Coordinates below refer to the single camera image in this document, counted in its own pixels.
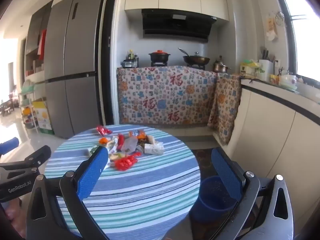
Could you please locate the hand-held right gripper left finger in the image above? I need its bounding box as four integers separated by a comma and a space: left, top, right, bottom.
26, 145, 110, 240

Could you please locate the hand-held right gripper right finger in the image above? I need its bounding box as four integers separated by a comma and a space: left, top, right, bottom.
210, 148, 294, 240

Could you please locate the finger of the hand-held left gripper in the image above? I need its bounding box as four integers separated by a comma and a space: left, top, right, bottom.
0, 137, 20, 155
0, 145, 52, 179

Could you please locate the blue plastic wastebasket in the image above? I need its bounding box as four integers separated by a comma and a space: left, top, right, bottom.
191, 176, 238, 224

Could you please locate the red net bag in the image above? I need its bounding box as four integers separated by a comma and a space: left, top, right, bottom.
114, 155, 138, 171

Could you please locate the clear plastic bag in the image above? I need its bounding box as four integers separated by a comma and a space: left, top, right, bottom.
121, 137, 144, 154

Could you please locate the white tissue packet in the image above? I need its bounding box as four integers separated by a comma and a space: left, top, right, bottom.
144, 142, 165, 155

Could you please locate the hexagon patterned rug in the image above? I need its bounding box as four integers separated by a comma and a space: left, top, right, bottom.
191, 148, 250, 180

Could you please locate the yellow and green carton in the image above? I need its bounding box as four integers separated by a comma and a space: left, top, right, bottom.
32, 97, 55, 135

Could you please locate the white trolley rack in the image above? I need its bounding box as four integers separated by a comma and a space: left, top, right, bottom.
19, 80, 40, 133

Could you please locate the striped tablecloth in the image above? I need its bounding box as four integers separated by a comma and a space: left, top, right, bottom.
44, 124, 202, 240

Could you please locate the white base cabinet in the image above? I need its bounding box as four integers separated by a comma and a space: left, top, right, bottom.
231, 85, 320, 205

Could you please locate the small printed cloth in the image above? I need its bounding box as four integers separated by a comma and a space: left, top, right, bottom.
207, 73, 242, 145

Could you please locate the large printed cloth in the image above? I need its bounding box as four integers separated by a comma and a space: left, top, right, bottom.
116, 66, 217, 128

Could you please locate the red hanging cloth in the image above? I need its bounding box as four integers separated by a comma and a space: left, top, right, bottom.
37, 29, 47, 60

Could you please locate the green and yellow box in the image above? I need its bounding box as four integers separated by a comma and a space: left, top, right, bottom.
240, 59, 260, 78

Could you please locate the steel pot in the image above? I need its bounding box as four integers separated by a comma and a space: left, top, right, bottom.
212, 56, 231, 73

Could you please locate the grey refrigerator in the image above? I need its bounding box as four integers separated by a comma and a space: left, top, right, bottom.
44, 0, 108, 139

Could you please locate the white bowl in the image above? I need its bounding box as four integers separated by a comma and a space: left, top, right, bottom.
279, 74, 298, 90

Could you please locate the white knife holder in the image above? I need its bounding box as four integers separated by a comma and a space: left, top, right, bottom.
259, 50, 275, 75

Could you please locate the wok with glass lid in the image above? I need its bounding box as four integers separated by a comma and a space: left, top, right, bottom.
178, 47, 210, 66

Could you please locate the black pot with red lid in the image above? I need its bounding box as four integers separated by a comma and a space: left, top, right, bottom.
148, 50, 172, 63

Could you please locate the black range hood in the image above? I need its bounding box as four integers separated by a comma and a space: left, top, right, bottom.
141, 9, 217, 43

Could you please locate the window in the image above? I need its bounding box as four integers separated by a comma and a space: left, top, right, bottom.
272, 0, 320, 88

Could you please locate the hanging wall bag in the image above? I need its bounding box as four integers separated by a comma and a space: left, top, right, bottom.
266, 12, 285, 41

